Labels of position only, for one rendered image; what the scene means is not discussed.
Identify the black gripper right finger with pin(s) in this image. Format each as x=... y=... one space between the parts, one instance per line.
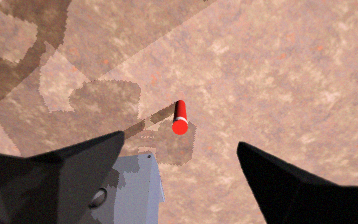
x=287 y=194

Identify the red cylindrical peg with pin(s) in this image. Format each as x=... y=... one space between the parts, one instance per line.
x=180 y=125

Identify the grey sloped panel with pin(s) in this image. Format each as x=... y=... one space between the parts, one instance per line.
x=130 y=194

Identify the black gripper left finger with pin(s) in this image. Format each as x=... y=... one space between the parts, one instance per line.
x=56 y=187

